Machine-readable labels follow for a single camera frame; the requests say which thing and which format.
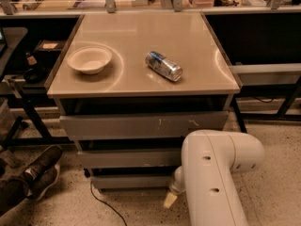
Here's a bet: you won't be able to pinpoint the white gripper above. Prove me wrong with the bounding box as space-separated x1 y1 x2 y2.
163 167 185 209

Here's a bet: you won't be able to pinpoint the grey bottom drawer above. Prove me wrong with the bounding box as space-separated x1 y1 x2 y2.
91 175 171 189

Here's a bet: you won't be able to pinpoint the grey drawer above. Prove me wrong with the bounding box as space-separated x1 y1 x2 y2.
60 111 229 140
91 175 171 189
78 148 181 169

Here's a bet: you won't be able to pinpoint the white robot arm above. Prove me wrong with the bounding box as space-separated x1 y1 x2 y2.
164 130 264 226

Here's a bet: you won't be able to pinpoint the grey middle drawer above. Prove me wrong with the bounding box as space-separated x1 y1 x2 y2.
78 148 181 169

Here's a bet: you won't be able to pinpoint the grey top drawer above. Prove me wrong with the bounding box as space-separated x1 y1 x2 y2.
60 111 229 140

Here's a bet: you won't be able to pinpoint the grey drawer cabinet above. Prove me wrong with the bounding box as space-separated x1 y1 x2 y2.
48 12 240 180

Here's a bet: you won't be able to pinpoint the black table leg right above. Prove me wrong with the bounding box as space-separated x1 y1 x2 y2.
231 97 247 133

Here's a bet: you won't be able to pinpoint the dark sneaker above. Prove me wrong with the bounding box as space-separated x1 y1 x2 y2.
24 145 63 201

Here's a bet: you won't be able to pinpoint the crushed silver blue can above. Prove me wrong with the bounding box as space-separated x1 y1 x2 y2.
145 51 182 82

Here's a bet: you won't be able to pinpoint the white paper bowl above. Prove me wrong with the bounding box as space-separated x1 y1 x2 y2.
67 46 113 75

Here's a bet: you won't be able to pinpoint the black headphones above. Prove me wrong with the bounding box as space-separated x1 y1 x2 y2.
24 64 46 84

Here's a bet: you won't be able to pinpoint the black floor cable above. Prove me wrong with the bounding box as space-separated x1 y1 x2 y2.
89 181 128 226

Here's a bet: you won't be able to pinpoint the black desk frame left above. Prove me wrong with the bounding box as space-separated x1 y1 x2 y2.
1 76 71 149

